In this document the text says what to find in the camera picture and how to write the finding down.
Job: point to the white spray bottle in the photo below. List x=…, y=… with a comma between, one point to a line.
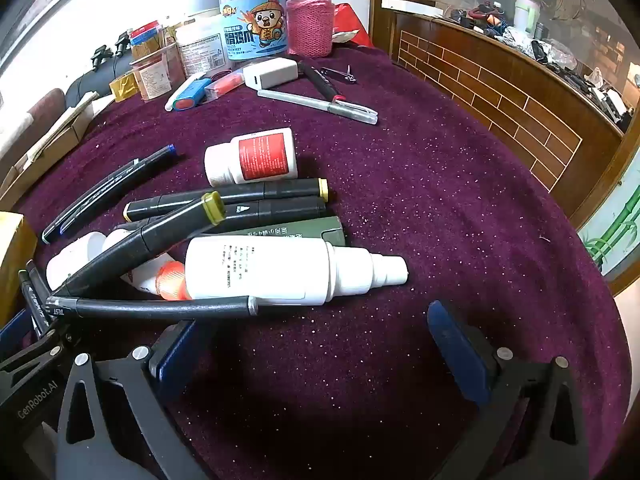
x=260, y=270

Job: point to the clear pink plastic container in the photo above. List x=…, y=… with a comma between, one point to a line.
x=157, y=75

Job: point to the pile of assorted tools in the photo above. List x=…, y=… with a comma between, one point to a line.
x=550, y=55

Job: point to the white bottle red label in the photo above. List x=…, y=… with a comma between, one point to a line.
x=250, y=157

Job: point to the white bottle orange cap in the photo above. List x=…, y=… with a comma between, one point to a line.
x=165, y=280

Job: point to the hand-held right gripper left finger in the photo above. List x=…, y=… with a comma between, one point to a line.
x=172, y=355

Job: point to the red plastic case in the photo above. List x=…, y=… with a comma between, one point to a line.
x=227, y=84

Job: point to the black marker grey cap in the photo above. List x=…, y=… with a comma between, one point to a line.
x=150, y=306

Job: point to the flat white box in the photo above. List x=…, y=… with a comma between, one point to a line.
x=410, y=7

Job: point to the white bottle green label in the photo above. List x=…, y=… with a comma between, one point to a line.
x=72, y=260

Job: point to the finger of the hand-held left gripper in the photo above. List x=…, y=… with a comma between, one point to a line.
x=30, y=355

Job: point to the black marker dark cap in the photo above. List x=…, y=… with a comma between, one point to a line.
x=285, y=210

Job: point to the gold foil packet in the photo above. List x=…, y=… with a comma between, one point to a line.
x=125, y=87

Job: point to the maroon chair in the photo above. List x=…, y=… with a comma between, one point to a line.
x=42, y=107

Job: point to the white power bank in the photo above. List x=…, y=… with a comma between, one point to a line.
x=270, y=74

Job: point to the purple tablecloth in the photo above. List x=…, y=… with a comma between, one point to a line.
x=400, y=210

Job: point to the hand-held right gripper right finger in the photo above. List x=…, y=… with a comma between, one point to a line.
x=460, y=355

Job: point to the bamboo print panel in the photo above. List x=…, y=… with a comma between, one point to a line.
x=612, y=230

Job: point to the white jar grey lid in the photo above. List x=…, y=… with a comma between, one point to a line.
x=202, y=45

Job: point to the red bag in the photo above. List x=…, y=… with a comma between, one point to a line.
x=352, y=25

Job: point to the metal nail clipper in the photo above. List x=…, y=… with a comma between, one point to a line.
x=340, y=75

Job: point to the cardboard box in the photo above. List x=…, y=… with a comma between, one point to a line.
x=55, y=145

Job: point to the wooden brick pattern counter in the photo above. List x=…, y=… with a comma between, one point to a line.
x=500, y=90

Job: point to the white notebook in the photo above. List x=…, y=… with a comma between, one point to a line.
x=62, y=122

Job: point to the black marker olive cap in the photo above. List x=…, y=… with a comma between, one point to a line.
x=150, y=240

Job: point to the black pen blue cap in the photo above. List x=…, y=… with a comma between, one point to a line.
x=125, y=180

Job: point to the white green cup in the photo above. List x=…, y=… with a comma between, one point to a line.
x=526, y=12

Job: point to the yellow lined storage box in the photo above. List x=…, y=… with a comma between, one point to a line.
x=15, y=260

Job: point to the black marker yellow cap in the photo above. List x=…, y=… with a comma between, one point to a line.
x=280, y=191

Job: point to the white pen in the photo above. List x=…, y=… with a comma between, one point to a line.
x=315, y=105

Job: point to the pink thermos knitted sleeve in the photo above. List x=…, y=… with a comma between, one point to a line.
x=310, y=25

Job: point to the dark green carton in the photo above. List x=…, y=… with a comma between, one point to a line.
x=310, y=232

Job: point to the cartoon print plastic jar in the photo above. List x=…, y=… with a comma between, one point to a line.
x=255, y=20

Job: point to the small black clip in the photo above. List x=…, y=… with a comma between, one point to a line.
x=120, y=42
x=100, y=55

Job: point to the stack of small coloured boxes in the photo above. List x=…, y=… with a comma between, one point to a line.
x=146, y=37

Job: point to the blue and white case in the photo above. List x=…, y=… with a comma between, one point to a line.
x=190, y=94

